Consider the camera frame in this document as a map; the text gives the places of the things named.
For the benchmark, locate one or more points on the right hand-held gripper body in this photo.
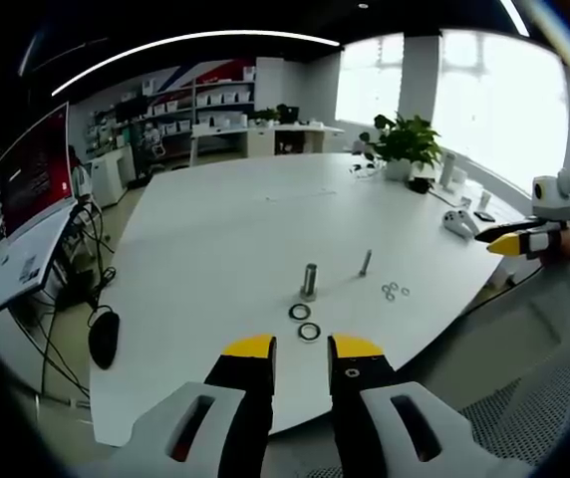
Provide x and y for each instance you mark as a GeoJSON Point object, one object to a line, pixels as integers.
{"type": "Point", "coordinates": [553, 196]}

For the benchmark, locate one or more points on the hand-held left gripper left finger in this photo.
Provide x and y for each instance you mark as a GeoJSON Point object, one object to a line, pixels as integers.
{"type": "Point", "coordinates": [237, 398]}

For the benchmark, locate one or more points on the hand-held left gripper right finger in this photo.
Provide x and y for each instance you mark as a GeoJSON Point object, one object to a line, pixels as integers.
{"type": "Point", "coordinates": [360, 393]}

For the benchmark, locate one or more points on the large black washer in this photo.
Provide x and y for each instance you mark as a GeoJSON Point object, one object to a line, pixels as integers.
{"type": "Point", "coordinates": [300, 312]}
{"type": "Point", "coordinates": [309, 331]}

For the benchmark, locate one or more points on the thick steel threaded stud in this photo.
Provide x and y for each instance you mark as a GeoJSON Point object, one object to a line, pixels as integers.
{"type": "Point", "coordinates": [309, 281]}

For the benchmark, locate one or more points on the thin steel threaded stud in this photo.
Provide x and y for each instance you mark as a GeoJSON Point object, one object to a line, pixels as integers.
{"type": "Point", "coordinates": [366, 263]}

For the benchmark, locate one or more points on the small white bottle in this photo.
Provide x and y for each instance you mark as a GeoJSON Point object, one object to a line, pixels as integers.
{"type": "Point", "coordinates": [484, 200]}

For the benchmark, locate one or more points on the white game controller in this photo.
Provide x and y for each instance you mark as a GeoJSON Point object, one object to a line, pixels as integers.
{"type": "Point", "coordinates": [459, 222]}

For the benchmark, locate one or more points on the white cylinder cup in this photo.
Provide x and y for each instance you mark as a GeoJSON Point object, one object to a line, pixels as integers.
{"type": "Point", "coordinates": [448, 169]}

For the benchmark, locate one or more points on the small black desk object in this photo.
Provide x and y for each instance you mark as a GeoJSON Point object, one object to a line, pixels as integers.
{"type": "Point", "coordinates": [419, 185]}

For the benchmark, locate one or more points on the grey mesh office chair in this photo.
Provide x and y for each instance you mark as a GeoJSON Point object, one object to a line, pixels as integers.
{"type": "Point", "coordinates": [524, 358]}

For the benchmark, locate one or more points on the green potted plant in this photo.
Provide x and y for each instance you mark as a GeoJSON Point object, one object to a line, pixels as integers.
{"type": "Point", "coordinates": [407, 142]}

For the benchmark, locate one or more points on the black computer mouse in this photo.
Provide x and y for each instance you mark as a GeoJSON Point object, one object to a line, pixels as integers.
{"type": "Point", "coordinates": [103, 338]}

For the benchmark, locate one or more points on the white low cabinet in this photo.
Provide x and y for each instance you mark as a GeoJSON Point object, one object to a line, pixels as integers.
{"type": "Point", "coordinates": [109, 176]}

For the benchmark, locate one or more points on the white counter desk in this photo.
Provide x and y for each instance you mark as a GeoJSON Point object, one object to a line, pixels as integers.
{"type": "Point", "coordinates": [265, 137]}

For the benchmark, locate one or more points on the shelf with white bins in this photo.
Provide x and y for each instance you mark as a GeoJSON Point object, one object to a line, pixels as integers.
{"type": "Point", "coordinates": [190, 99]}

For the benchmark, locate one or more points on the large red-screen monitor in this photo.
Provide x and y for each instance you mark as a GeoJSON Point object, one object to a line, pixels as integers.
{"type": "Point", "coordinates": [33, 169]}

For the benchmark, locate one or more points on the long ceiling light strip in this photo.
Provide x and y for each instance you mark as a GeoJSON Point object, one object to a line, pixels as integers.
{"type": "Point", "coordinates": [180, 45]}

